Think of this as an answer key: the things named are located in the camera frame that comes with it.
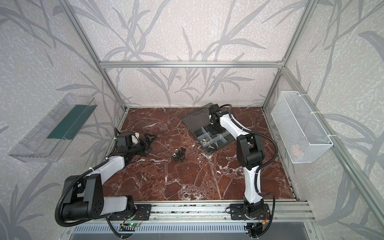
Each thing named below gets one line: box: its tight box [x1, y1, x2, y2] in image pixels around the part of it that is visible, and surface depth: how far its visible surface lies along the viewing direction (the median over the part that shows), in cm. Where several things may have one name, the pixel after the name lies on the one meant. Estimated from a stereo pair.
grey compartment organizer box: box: [180, 103, 235, 156], surface depth 101 cm
